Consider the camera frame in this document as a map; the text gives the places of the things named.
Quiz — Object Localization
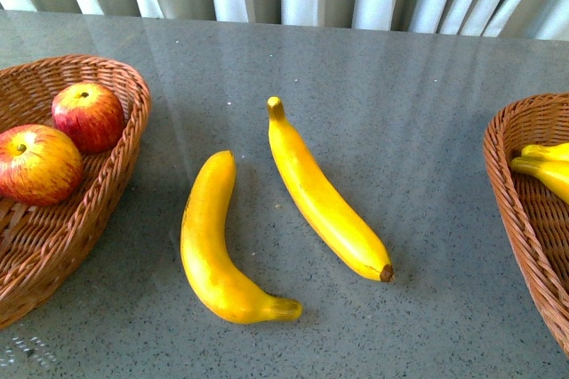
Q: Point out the front yellow banana in basket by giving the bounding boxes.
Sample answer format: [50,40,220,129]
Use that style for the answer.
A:
[510,157,568,204]

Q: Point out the yellowish red apple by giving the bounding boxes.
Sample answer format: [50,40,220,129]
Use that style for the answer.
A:
[1,125,84,206]

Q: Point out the curved yellow banana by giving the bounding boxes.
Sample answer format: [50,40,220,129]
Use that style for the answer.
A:
[180,150,302,324]

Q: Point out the dark red apple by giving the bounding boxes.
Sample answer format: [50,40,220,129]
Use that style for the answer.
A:
[52,82,125,154]

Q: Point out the long straight yellow banana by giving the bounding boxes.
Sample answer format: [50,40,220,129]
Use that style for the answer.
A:
[267,96,394,282]

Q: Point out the right brown wicker basket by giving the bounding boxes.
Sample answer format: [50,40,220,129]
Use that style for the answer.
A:
[483,93,568,351]

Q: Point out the brown wicker basket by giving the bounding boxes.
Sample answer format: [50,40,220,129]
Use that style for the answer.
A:
[483,93,568,351]
[1,54,151,328]

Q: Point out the yellow banana in basket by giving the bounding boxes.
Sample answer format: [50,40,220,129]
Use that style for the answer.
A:
[510,157,568,204]
[521,142,569,162]

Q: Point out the left brown wicker basket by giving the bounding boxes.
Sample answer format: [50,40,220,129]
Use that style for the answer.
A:
[1,54,151,328]

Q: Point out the rear yellow banana in basket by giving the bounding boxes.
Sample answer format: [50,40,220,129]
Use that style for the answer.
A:
[521,142,569,162]

